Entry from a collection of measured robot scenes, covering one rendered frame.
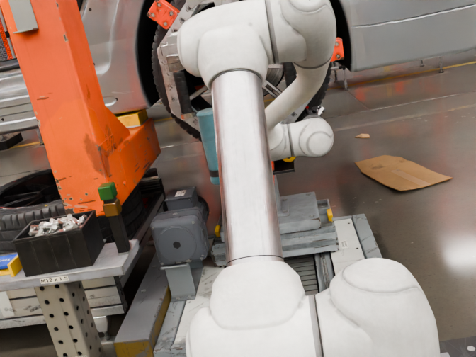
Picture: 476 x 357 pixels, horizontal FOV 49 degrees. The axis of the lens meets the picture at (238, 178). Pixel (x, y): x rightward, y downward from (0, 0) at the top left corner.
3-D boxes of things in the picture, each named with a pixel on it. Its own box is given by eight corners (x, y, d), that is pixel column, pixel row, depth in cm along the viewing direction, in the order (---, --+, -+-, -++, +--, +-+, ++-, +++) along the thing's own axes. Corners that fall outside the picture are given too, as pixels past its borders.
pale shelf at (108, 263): (140, 247, 159) (137, 238, 158) (125, 275, 143) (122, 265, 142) (10, 265, 165) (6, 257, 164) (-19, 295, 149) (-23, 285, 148)
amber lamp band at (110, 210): (122, 210, 148) (119, 197, 147) (118, 216, 145) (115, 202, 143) (109, 212, 149) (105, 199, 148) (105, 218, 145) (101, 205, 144)
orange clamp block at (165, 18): (182, 12, 183) (161, -3, 182) (178, 13, 176) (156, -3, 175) (172, 30, 185) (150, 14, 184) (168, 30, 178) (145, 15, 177)
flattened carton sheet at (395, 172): (396, 156, 322) (396, 151, 321) (452, 180, 271) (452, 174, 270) (352, 168, 317) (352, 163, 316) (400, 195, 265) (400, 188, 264)
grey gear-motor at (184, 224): (226, 248, 226) (210, 172, 215) (216, 301, 187) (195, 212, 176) (185, 253, 229) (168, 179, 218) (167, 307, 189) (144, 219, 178)
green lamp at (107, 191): (118, 194, 147) (115, 180, 146) (114, 199, 143) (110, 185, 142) (105, 196, 147) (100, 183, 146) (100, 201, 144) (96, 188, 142)
